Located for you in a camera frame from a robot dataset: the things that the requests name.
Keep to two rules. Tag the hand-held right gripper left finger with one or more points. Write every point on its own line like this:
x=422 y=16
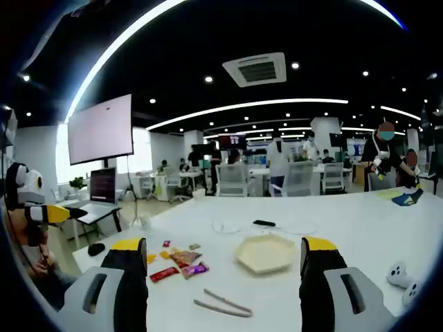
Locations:
x=124 y=294

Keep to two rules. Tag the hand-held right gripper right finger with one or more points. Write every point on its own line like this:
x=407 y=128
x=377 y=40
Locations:
x=322 y=276

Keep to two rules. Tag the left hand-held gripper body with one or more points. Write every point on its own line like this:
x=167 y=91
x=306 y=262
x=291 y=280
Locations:
x=31 y=186

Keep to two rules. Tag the long red food packet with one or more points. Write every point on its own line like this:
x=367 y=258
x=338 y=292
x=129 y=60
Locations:
x=164 y=274

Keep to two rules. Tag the beige hexagonal container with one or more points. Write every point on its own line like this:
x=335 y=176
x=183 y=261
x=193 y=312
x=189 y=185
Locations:
x=264 y=254

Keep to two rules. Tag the small red food packet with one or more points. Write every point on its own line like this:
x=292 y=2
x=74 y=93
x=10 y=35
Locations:
x=167 y=243

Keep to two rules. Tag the orange brown food packet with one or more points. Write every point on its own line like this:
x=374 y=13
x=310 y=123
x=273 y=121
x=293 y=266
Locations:
x=187 y=258

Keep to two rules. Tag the purple food packet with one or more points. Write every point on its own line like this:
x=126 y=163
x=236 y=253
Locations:
x=195 y=270

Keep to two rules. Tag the pink food tongs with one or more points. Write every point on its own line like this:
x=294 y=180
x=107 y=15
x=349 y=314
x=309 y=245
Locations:
x=246 y=312

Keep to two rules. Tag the small brown food packet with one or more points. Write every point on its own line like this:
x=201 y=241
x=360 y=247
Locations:
x=194 y=246

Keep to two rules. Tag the person's left hand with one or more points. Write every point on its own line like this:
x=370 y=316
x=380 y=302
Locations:
x=36 y=235

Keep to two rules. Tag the potted green plant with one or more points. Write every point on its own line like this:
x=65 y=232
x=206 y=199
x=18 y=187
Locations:
x=78 y=182

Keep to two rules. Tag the black computer mouse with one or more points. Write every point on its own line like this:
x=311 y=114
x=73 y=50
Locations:
x=96 y=249

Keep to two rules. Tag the open laptop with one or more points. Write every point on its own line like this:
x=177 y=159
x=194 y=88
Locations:
x=103 y=185

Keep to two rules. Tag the small black-legged table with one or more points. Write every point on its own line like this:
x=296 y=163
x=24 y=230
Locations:
x=118 y=221

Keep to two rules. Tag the white paper cup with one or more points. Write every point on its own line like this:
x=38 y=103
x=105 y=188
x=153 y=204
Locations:
x=145 y=221
x=199 y=194

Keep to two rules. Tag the white game controller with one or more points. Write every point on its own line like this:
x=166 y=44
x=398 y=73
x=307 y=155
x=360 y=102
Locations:
x=398 y=275
x=413 y=294

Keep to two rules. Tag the black oblong adapter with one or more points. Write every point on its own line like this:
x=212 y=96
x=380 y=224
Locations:
x=264 y=223

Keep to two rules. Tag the white mesh office chair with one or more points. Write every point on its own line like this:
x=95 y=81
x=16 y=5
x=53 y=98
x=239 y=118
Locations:
x=299 y=178
x=333 y=176
x=231 y=180

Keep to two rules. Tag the pale yellow sheet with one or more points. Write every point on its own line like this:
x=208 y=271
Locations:
x=387 y=194

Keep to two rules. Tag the white cabinet green panel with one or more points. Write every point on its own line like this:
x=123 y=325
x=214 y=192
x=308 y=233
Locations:
x=160 y=188

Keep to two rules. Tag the blue and yellow cloth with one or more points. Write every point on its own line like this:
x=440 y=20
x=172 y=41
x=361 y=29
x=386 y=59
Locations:
x=408 y=198

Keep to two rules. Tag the long ceiling light strip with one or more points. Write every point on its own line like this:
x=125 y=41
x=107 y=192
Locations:
x=242 y=105
x=104 y=58

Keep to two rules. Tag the black monitor on stand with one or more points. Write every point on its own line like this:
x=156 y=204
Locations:
x=202 y=149

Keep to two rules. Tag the dark hanging display screen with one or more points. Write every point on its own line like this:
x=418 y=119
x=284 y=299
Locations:
x=232 y=141

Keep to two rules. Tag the group of ceiling spot lights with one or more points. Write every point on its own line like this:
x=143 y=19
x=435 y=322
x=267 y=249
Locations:
x=208 y=79

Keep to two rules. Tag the ceiling air conditioner vent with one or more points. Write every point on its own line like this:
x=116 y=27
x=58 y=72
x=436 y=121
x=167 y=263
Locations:
x=256 y=71

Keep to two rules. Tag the large wall display screen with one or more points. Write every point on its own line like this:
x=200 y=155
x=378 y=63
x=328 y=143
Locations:
x=100 y=131

